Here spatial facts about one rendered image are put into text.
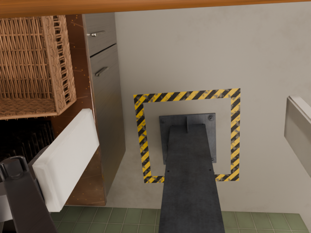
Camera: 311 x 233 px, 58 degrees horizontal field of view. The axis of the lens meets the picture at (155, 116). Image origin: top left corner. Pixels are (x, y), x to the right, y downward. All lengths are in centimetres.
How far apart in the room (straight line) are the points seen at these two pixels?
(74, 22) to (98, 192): 66
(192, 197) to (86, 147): 87
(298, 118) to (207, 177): 98
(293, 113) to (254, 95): 144
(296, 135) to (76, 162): 13
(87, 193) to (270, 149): 107
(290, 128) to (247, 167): 162
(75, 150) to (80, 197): 108
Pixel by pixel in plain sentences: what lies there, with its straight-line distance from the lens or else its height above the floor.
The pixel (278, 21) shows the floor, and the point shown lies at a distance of 158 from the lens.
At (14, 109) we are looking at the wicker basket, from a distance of 101.
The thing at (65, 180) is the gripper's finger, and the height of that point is 138.
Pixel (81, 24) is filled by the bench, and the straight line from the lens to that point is 98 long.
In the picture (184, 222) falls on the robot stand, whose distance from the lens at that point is 95.
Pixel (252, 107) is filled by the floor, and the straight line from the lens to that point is 164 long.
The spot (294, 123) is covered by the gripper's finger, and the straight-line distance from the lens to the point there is 18.
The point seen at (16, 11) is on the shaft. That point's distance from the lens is 35.
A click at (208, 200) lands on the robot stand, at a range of 103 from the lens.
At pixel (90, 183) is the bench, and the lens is 119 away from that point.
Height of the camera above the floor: 151
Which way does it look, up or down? 68 degrees down
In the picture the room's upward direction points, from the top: 166 degrees counter-clockwise
